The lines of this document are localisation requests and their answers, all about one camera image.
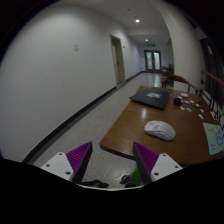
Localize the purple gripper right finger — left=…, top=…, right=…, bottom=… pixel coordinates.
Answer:
left=132, top=141, right=184, bottom=186

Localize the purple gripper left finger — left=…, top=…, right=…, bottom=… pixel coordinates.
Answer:
left=40, top=141, right=94, bottom=185

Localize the white computer mouse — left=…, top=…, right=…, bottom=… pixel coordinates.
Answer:
left=144, top=120, right=176, bottom=141

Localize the black mouse pad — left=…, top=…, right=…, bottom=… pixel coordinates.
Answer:
left=130, top=88, right=171, bottom=110

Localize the wooden table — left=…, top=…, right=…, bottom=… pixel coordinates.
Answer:
left=100, top=86, right=224, bottom=166

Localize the small black round object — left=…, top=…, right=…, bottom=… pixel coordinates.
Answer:
left=173, top=97, right=182, bottom=106

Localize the light green card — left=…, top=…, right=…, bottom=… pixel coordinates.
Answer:
left=203, top=122, right=224, bottom=155

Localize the wooden chair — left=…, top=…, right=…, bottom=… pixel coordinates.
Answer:
left=161, top=75, right=199, bottom=94

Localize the double glass exit door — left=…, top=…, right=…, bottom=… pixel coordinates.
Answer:
left=144, top=50, right=161, bottom=73

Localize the green exit sign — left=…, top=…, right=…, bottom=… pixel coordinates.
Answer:
left=147, top=43, right=155, bottom=47

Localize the side door in hallway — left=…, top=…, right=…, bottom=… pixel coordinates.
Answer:
left=110, top=35, right=125, bottom=84

